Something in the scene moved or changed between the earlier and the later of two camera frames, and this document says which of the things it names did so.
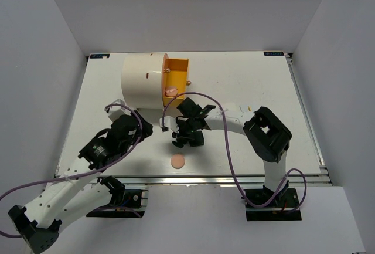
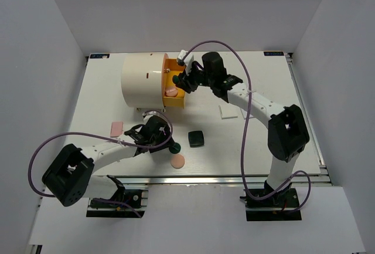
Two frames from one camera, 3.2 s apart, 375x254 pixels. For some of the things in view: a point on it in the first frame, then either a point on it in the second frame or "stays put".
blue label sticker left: [99, 56] stays put
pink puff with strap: [171, 92] stays put
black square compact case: [198, 140] stays put
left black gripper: [147, 129] to [166, 130]
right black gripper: [181, 135] to [185, 83]
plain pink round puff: [177, 161] stays put
